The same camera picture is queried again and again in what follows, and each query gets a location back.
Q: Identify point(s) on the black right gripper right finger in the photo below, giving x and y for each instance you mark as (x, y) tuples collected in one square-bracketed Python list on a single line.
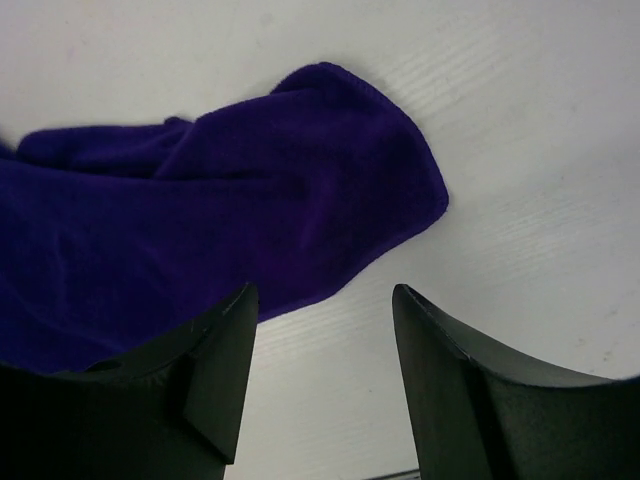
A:
[(480, 409)]

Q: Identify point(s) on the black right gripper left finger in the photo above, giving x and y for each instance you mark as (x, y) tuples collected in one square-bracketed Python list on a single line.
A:
[(168, 409)]

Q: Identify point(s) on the purple towel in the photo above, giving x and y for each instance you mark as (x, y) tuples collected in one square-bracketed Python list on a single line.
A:
[(113, 235)]

